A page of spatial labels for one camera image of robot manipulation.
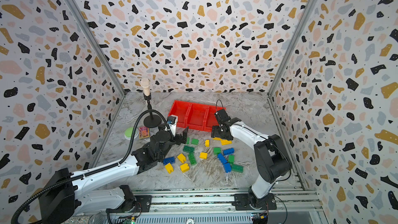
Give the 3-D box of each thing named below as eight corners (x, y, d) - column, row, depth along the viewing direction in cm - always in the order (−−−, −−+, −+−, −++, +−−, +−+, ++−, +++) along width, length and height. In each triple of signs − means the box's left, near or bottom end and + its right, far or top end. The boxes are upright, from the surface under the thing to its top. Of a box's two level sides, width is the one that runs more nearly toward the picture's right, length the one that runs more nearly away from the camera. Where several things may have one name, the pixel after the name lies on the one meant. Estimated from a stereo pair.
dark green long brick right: (231, 170, 87) (231, 169, 85) (231, 164, 89) (232, 163, 87) (242, 173, 86) (243, 171, 84) (243, 167, 88) (243, 165, 86)
